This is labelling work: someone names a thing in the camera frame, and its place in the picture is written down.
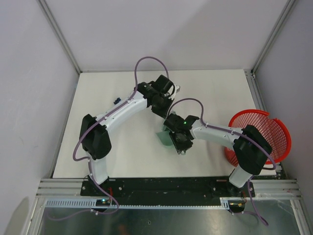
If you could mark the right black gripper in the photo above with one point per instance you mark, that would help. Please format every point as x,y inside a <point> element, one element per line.
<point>180,148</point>

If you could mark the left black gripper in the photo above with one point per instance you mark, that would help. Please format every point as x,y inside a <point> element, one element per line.
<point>163,113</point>

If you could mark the green dustpan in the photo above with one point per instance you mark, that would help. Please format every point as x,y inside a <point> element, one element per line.
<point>165,136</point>

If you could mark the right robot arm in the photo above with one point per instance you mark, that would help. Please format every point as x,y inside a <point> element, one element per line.
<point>250,147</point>

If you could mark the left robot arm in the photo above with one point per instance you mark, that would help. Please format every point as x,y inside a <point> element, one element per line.
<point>95,131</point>

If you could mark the red mesh basket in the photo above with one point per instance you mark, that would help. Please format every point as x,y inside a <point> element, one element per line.
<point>272,129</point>

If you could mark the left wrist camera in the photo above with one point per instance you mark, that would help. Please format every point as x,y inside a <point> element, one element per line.
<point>176,89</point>

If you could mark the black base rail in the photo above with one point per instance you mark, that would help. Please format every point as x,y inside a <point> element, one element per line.
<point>173,190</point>

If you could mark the white cable duct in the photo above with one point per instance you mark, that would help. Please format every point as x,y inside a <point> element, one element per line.
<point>96,204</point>

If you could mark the right aluminium frame post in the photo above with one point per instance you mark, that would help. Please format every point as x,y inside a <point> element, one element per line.
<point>276,30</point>

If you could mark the aluminium frame post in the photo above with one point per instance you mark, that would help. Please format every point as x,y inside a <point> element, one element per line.
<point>58,34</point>
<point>276,30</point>

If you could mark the left aluminium frame post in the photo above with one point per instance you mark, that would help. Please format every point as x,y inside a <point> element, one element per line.
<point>58,34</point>

